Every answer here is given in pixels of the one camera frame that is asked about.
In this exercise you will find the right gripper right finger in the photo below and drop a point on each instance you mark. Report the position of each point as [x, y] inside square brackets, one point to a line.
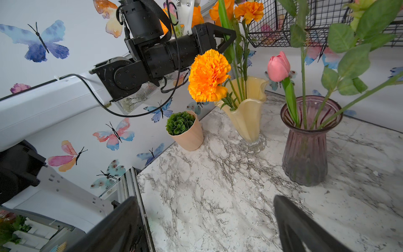
[298, 232]

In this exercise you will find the pink tulip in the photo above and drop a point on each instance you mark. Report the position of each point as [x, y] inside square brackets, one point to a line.
[279, 70]

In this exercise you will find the purple glass vase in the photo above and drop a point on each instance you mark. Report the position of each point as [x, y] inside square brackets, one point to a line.
[305, 156]

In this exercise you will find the black wire wall basket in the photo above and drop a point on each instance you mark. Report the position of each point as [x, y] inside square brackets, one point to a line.
[274, 28]

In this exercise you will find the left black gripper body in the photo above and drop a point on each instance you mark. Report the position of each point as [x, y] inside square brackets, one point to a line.
[204, 37]

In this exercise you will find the white mesh wall basket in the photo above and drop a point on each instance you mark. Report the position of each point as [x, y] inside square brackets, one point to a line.
[147, 90]

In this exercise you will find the yellow ruffled vase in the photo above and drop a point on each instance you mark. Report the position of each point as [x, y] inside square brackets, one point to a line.
[246, 119]

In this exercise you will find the orange carnation flower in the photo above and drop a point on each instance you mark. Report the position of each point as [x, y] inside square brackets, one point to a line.
[246, 13]

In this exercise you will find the pink rose pair stem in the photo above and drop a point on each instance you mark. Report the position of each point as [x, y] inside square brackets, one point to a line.
[300, 10]

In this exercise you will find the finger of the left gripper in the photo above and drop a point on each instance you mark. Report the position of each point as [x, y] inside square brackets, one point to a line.
[228, 35]

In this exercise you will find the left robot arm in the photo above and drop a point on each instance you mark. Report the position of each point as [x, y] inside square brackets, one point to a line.
[102, 113]

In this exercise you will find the orange marigold stem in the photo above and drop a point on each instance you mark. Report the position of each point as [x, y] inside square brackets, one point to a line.
[210, 80]

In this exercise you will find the potted green succulent plant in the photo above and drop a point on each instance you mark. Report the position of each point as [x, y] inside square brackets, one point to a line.
[186, 130]

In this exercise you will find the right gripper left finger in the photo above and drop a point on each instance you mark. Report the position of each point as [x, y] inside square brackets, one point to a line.
[118, 232]

